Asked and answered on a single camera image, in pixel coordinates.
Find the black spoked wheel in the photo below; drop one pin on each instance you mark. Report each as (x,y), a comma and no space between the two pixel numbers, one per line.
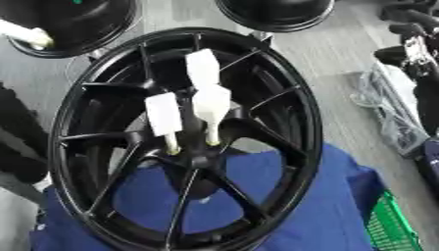
(286,98)

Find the clear plastic bag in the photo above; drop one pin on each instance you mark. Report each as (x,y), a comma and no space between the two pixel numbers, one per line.
(394,108)

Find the green plastic basket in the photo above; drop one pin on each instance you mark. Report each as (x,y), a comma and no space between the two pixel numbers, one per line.
(391,225)

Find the black round wheel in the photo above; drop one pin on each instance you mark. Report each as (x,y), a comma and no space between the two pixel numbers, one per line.
(86,23)
(274,13)

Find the white pin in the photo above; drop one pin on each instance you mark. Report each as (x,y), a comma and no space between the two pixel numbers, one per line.
(202,67)
(163,114)
(26,34)
(211,103)

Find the dark blue bag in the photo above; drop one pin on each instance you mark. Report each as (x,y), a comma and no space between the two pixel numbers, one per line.
(431,166)

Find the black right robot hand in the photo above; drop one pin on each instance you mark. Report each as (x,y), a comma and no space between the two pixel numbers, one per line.
(426,94)

